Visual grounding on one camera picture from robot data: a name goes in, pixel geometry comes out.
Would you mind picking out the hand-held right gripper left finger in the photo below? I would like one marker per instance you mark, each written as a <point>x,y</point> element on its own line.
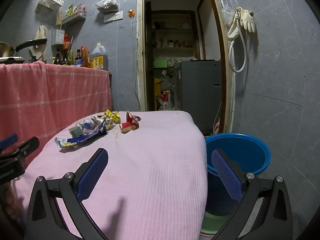
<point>93,172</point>

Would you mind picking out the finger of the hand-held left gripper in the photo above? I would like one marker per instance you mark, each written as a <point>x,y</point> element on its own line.
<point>26,147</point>
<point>8,140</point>

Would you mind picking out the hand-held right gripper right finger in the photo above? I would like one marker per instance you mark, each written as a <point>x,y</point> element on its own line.
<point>226,177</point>

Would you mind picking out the blue plastic basin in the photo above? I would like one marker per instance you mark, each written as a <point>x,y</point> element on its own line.
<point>240,150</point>

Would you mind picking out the green paper scrap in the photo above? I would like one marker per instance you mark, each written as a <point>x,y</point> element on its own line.
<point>75,131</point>

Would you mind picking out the brown shell scraps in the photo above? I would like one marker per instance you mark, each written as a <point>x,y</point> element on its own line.
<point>109,127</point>

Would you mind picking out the white spotted wrapper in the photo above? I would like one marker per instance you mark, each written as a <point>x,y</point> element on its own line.
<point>98,121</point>

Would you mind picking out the red wrapper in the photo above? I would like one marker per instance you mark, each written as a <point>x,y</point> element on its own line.
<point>128,121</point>

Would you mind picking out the person's left hand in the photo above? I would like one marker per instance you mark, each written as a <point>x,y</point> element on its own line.
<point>12,200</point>

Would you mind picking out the green plastic basin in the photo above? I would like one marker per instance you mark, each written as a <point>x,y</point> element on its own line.
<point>215,223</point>

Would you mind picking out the red checked cloth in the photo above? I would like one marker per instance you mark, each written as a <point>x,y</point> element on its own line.
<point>50,95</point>

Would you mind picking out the induction cooker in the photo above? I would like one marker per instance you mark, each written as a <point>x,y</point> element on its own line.
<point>11,60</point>

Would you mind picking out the red white sack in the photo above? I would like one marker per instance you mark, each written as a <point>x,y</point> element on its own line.
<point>165,102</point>

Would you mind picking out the black frying pan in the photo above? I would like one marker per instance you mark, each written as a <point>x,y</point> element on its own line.
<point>27,44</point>

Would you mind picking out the yellow label bottle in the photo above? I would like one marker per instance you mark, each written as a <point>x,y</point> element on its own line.
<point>71,58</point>

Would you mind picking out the blue label bottle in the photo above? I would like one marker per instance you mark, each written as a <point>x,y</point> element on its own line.
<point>78,57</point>

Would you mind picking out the beige hanging towel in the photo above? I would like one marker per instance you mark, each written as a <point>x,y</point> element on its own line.
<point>40,40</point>

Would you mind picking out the yellow bag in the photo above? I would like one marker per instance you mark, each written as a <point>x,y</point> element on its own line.
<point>157,86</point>

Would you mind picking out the red hanging bag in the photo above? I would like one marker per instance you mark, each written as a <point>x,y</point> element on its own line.
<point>66,41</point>

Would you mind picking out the large oil bottle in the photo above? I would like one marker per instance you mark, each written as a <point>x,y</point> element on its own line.
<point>98,56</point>

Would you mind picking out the green box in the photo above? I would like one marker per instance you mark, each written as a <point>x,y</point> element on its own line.
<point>160,63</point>

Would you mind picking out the dark wooden door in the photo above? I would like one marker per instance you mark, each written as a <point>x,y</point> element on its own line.
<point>148,55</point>

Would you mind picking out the cream rubber glove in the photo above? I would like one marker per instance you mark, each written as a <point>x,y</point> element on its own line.
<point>248,21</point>
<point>233,31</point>

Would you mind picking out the wooden shelf unit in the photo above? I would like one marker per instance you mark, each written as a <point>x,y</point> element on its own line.
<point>175,30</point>

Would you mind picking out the filled clear plastic bag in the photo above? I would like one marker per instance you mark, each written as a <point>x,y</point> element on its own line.
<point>107,3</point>

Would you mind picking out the empty clear plastic bag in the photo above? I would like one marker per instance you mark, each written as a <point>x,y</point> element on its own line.
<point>225,11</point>

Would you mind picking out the grey metal wall box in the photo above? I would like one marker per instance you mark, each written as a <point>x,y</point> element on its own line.
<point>58,37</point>

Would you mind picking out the wooden door frame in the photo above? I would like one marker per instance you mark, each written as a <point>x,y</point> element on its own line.
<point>140,55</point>

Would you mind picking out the wall shelf rack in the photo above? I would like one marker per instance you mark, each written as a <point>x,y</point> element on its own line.
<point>75,18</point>

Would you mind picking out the white wall basket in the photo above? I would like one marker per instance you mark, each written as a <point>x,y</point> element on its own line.
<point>50,2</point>

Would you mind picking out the white wall socket panel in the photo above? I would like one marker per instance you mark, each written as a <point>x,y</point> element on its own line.
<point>113,16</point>

